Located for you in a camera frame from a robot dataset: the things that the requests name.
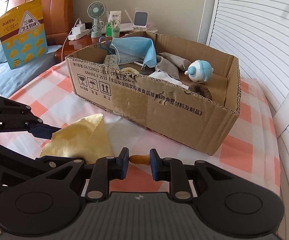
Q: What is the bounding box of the small orange pacifier nipple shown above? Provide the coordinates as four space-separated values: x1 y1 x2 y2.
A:
129 154 150 166

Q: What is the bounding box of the yellow microfiber cloth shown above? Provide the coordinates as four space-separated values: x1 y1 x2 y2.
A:
40 113 113 164

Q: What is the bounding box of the white cloth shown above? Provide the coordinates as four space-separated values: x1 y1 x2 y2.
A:
149 71 189 89

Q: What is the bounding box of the blue floral sachet pouch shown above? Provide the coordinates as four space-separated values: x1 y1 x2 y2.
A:
98 36 119 69

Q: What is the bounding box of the checkered pink white tablecloth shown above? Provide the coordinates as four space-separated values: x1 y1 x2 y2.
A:
11 63 281 193

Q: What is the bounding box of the brown cardboard box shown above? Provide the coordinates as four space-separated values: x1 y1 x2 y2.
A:
66 31 241 155

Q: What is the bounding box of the brown scrunchie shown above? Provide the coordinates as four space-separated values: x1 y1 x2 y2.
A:
188 83 212 100

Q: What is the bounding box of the wooden nightstand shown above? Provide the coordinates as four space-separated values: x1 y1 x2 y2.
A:
55 34 99 62

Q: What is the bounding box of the cream knitted scrunchie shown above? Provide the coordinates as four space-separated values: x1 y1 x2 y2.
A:
121 67 140 76

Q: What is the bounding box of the yellow snack bag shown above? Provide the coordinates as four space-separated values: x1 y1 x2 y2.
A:
0 0 48 69

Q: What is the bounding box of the blue white round toy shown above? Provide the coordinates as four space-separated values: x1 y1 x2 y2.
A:
185 60 214 83

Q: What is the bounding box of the grey sachet bag right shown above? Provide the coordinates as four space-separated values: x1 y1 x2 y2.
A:
155 56 180 80

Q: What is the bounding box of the grey sachet bag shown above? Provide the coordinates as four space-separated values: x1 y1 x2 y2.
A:
159 52 191 72
155 56 180 80

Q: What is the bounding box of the grey sachet bag left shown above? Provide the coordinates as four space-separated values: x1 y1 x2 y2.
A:
159 52 191 72

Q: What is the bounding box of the white power strip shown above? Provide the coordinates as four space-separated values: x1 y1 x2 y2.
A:
68 19 91 41

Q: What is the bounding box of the blue face mask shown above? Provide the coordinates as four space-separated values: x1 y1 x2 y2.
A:
110 36 157 68

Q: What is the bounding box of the green tube bottle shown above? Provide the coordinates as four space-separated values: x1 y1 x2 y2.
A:
111 20 120 38

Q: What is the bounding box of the green mini desk fan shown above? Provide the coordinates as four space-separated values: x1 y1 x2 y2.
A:
87 1 106 38

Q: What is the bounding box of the white wifi router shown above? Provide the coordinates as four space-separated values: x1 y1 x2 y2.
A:
120 10 157 33

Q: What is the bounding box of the white box on nightstand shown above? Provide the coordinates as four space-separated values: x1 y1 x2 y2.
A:
110 10 122 25

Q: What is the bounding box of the phone stand with tablet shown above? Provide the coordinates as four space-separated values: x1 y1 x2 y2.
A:
121 10 148 31

